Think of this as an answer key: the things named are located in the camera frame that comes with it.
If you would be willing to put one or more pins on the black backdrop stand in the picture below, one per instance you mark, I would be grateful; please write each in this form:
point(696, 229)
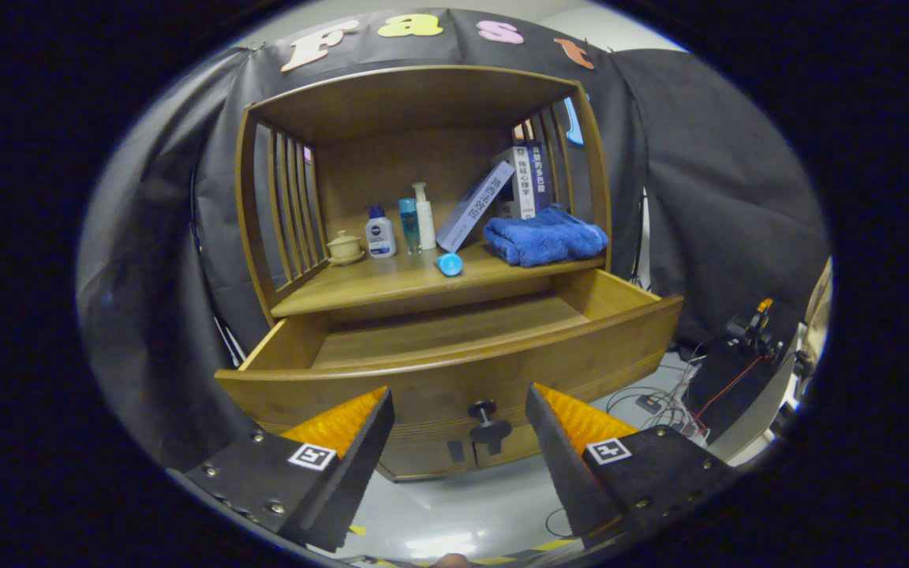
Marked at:
point(222, 335)

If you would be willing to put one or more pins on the black device orange tip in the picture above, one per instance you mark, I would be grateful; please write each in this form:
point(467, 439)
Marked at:
point(754, 323)

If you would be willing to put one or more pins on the wooden countertop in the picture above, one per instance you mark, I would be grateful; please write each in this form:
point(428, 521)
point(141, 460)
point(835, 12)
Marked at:
point(375, 280)

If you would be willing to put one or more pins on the beige lidded teacup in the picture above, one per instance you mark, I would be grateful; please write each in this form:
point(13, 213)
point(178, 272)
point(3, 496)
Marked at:
point(344, 246)

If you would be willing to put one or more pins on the wooden cabinet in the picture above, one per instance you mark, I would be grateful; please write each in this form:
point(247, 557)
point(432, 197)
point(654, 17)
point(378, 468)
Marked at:
point(407, 158)

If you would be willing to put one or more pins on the beige panel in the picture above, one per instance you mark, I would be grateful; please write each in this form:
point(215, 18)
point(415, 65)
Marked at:
point(817, 308)

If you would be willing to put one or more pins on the white book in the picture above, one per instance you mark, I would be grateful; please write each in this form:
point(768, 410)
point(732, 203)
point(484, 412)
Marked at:
point(524, 185)

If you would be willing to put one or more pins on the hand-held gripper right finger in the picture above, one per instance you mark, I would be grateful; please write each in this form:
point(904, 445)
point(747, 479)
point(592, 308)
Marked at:
point(561, 473)

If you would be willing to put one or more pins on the wooden drawer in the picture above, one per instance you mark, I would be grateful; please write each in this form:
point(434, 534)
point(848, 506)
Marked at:
point(439, 386)

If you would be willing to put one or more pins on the blue white tube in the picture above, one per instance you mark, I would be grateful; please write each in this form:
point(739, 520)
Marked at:
point(448, 264)

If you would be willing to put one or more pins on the clear blue bottle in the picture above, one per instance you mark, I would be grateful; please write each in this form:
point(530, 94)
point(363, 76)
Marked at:
point(409, 225)

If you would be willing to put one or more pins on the dark blue book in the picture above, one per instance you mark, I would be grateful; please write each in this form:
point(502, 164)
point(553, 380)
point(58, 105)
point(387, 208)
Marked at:
point(542, 177)

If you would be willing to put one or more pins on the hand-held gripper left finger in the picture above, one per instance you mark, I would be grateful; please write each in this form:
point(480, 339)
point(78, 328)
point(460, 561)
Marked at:
point(360, 473)

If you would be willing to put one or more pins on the white pump bottle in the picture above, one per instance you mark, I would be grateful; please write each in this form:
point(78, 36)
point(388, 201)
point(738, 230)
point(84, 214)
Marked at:
point(424, 221)

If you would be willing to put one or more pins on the grey book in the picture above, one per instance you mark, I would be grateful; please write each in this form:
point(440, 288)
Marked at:
point(474, 205)

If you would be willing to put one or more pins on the wooden cabinet door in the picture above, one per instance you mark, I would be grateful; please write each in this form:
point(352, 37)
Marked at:
point(519, 450)
point(423, 459)

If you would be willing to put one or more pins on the white bottle blue cap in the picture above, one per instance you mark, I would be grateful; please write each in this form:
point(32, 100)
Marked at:
point(379, 237)

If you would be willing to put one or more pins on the blue towel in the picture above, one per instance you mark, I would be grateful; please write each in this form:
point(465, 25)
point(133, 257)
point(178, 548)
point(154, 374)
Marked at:
point(545, 238)

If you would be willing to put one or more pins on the black backdrop cloth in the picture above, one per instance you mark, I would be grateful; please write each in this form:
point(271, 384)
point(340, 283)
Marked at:
point(707, 173)

